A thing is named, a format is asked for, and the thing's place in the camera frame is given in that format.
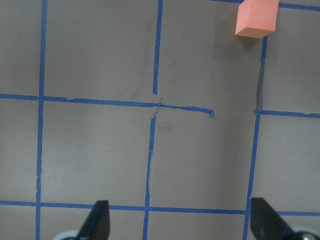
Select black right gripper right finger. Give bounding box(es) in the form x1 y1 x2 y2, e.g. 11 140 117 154
250 197 293 240

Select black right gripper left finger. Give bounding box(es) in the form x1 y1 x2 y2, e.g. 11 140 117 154
77 200 111 240

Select orange foam block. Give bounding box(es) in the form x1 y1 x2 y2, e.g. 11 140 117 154
235 0 279 39

